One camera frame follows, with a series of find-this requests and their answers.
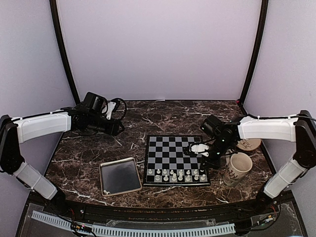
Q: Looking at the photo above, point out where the black right frame post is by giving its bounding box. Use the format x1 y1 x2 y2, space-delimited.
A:
238 0 269 106

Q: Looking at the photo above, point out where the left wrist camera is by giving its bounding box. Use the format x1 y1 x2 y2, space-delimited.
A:
102 101 119 120

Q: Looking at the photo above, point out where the round wooden bird coaster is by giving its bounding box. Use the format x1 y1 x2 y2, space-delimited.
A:
237 139 262 151

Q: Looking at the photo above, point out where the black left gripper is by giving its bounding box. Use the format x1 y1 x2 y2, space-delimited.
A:
88 113 124 136

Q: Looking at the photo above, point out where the cream floral mug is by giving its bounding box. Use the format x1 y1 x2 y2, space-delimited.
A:
223 153 253 187

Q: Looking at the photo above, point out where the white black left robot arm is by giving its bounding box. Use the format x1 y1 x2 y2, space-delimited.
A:
0 107 124 215

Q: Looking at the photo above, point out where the white king chess piece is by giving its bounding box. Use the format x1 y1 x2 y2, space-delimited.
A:
178 173 183 182

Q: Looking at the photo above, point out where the black grey chessboard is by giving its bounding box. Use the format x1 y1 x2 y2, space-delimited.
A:
143 135 211 186

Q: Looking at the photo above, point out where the black frame post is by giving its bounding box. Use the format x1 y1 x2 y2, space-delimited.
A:
238 0 269 106
49 0 80 104

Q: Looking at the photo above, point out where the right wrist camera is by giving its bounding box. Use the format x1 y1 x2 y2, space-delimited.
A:
189 144 209 157

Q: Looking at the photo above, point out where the black left frame post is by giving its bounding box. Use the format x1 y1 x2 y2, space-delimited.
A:
49 0 80 104

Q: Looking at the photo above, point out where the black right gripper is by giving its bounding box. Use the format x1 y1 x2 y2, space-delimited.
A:
200 137 234 170

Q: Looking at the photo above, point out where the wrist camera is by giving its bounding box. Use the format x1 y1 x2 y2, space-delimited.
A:
102 101 119 120
189 144 209 157

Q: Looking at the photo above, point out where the white slotted cable duct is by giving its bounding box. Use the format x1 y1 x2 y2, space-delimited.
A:
31 211 236 237

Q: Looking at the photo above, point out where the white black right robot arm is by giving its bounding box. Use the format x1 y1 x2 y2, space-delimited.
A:
190 110 316 214

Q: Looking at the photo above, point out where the metal tray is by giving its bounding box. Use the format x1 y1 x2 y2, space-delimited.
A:
99 158 142 197

